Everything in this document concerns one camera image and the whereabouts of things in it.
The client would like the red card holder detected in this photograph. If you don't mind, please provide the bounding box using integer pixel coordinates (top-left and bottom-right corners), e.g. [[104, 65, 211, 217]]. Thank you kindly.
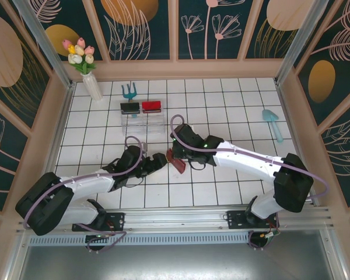
[[166, 148, 187, 175]]

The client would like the red card case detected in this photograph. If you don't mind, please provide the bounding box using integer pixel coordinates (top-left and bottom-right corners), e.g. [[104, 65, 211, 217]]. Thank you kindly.
[[141, 100, 163, 114]]

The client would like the black card case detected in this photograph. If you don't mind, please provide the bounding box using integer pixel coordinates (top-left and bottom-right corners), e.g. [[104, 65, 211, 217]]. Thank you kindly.
[[120, 101, 141, 116]]

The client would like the clear acrylic organizer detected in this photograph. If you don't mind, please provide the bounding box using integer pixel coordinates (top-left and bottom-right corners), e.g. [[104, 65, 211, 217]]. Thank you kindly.
[[120, 101, 166, 135]]

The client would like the teal garden fork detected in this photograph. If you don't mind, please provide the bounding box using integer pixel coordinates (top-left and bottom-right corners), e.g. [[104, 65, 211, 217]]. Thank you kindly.
[[121, 83, 139, 118]]

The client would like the white ribbed vase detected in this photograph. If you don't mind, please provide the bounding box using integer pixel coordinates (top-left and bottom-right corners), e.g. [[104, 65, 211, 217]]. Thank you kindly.
[[80, 72, 103, 102]]

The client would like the light blue garden trowel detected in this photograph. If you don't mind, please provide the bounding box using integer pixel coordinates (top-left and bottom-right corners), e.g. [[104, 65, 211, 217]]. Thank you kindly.
[[261, 109, 284, 143]]

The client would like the grey metal panel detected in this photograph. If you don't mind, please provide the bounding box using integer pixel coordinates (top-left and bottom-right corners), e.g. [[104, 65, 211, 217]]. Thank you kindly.
[[5, 230, 348, 280]]

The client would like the pastel tulip bouquet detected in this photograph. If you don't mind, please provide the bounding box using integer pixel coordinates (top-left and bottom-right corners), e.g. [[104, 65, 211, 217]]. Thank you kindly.
[[61, 37, 97, 75]]

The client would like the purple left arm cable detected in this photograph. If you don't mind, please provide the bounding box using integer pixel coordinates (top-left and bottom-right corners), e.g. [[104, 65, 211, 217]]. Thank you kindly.
[[22, 135, 148, 254]]

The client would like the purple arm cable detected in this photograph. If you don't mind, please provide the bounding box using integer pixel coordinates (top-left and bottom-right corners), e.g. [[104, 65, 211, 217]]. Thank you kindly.
[[22, 135, 148, 254], [169, 114, 330, 251]]

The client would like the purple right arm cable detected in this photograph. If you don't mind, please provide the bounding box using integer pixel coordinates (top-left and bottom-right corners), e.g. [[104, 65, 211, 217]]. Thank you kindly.
[[169, 114, 330, 251]]

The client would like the aluminium mounting rail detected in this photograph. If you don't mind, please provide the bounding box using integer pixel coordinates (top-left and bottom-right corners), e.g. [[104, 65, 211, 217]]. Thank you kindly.
[[16, 205, 339, 235]]

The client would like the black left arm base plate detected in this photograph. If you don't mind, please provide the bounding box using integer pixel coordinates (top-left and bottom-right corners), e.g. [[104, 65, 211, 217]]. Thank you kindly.
[[72, 212, 126, 233]]

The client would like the slotted grey cable duct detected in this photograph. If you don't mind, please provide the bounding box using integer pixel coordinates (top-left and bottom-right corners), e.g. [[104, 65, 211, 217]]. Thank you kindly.
[[27, 232, 251, 246]]

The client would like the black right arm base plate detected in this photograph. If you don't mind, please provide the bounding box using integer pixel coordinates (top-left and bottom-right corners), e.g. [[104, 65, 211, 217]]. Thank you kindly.
[[226, 209, 281, 231]]

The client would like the aluminium frame post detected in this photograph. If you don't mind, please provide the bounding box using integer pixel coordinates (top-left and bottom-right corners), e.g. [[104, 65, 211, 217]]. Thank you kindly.
[[13, 0, 76, 90], [274, 0, 330, 85]]

